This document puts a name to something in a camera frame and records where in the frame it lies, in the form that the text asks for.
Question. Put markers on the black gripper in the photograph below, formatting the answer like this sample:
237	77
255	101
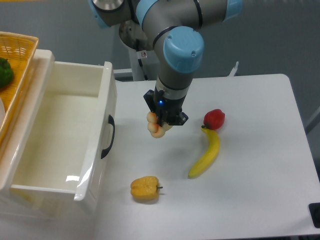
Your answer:
167	104

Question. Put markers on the round pale bread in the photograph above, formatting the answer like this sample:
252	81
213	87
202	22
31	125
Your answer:
155	129

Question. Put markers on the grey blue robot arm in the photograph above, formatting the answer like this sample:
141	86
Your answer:
171	28

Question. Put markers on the open upper white drawer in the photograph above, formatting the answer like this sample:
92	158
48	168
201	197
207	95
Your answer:
62	155

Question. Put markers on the white drawer cabinet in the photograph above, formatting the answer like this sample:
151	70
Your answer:
12	148

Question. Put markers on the red bell pepper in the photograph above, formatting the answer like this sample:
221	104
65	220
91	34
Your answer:
214	119

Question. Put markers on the yellow banana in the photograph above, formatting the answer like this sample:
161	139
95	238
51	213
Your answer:
209	156

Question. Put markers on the yellow bell pepper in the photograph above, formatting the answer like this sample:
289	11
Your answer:
145	188

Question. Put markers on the yellow woven basket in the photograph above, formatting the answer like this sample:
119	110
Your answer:
19	51

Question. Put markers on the green bell pepper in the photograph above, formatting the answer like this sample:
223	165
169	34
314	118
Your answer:
6	72

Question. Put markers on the black drawer handle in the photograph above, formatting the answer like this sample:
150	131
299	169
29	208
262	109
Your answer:
110	137

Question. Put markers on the black table corner mount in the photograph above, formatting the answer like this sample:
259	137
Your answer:
314	209

